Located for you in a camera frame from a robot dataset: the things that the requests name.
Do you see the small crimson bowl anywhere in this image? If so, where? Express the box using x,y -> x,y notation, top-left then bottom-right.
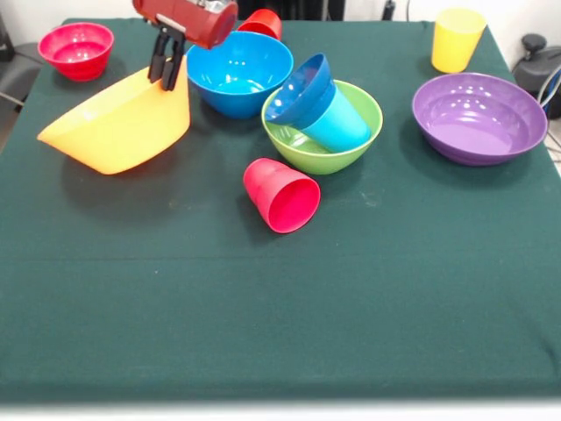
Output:
37,22 -> 116,82

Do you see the small dark blue bowl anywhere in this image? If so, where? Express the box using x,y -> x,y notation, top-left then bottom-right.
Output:
264,53 -> 337,131

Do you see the black office chair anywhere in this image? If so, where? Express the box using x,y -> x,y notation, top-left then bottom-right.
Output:
511,33 -> 561,106
0,12 -> 45,106

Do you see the tall red cup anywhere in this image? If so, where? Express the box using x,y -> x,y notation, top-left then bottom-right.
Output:
236,8 -> 283,42

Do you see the yellow cup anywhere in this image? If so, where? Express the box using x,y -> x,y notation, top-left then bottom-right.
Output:
431,7 -> 488,75

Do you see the light blue cup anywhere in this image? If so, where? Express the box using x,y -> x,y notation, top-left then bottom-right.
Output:
301,89 -> 373,153

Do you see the dark green tablecloth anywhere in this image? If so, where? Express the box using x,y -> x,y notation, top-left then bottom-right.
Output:
0,17 -> 561,403

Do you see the short crimson cup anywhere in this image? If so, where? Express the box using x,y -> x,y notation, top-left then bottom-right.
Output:
243,157 -> 322,234

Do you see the green bowl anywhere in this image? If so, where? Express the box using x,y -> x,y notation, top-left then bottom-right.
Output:
261,80 -> 384,175

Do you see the large orange bowl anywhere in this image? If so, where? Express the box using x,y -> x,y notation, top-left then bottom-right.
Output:
36,55 -> 192,176

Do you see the light blue bowl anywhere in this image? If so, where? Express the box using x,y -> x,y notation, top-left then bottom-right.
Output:
186,30 -> 295,119

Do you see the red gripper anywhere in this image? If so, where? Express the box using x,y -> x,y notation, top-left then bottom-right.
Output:
131,0 -> 240,92

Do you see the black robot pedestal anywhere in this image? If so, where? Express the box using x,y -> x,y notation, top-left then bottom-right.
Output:
236,0 -> 398,22

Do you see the tangle of cables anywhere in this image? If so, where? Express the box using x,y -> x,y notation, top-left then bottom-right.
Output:
530,65 -> 561,153

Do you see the purple bowl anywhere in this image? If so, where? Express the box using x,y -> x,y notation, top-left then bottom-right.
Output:
411,73 -> 549,167

